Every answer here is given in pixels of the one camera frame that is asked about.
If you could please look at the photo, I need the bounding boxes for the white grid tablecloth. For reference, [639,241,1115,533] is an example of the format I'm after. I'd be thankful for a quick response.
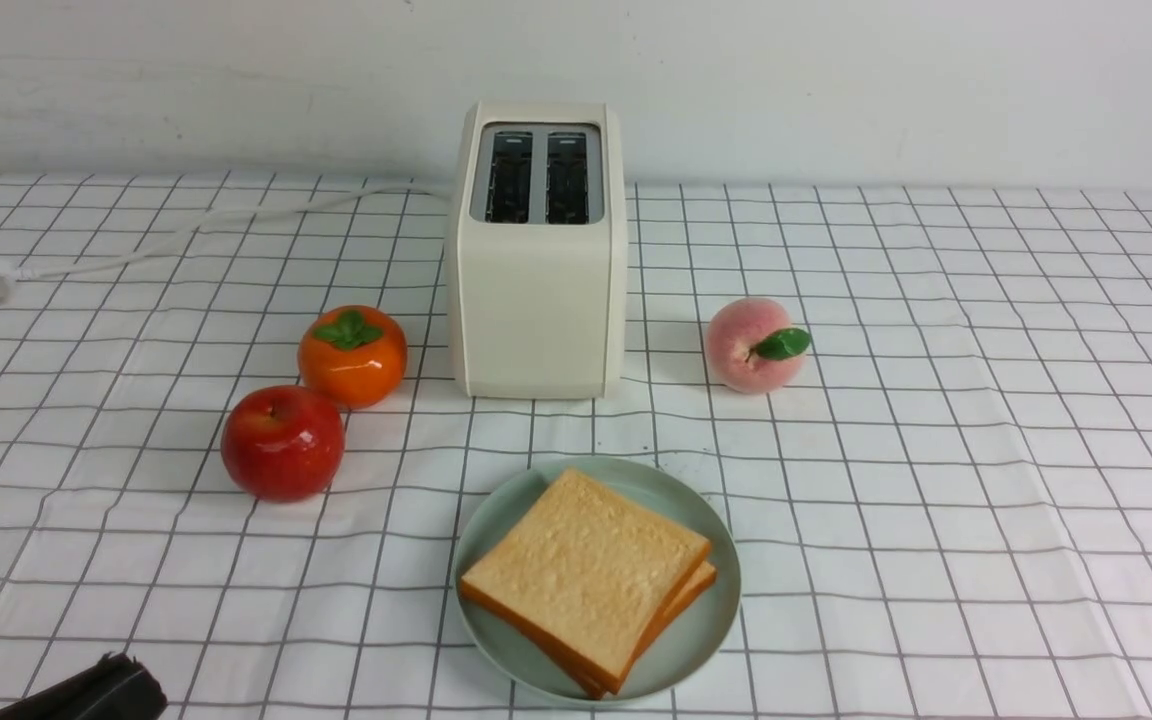
[0,173,1152,719]

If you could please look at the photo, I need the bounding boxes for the toast slice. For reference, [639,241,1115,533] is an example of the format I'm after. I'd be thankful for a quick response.
[458,468,717,698]
[566,561,717,700]

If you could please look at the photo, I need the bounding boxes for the orange persimmon with green leaf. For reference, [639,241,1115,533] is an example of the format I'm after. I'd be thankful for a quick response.
[297,305,410,411]

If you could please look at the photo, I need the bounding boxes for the cream white toaster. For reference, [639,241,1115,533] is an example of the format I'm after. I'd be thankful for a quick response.
[444,103,628,400]

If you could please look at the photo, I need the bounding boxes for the pink peach with green leaf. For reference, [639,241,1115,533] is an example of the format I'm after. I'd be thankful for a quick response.
[704,296,813,395]

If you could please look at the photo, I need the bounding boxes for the light green plate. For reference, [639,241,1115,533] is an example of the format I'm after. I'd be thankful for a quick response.
[450,456,742,710]

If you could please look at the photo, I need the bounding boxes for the red apple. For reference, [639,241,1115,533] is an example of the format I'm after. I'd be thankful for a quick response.
[219,384,346,503]

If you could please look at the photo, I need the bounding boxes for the white power cable with plug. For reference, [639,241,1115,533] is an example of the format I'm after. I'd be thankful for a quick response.
[0,184,454,306]

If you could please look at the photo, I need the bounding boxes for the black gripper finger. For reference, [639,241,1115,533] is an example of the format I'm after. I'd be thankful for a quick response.
[0,653,168,719]

